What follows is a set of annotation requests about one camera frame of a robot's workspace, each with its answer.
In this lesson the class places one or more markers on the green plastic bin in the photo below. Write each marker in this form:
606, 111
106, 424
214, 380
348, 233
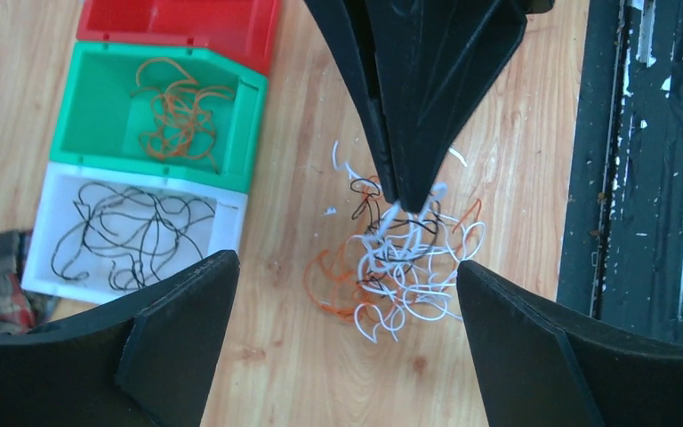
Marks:
184, 113

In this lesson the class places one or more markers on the white plastic bin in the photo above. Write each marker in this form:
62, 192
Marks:
102, 234

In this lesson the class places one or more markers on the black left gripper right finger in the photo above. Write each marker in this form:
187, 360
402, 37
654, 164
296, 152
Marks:
539, 363

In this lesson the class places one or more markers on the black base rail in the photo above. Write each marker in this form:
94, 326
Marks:
622, 248

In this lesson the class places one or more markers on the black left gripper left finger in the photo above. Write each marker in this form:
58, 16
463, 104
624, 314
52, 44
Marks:
144, 359

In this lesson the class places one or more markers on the red plastic bin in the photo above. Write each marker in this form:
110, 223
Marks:
241, 30

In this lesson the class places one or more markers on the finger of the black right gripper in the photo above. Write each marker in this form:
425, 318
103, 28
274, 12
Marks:
347, 29
435, 62

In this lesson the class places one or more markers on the plaid cloth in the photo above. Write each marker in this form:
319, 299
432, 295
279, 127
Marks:
20, 310

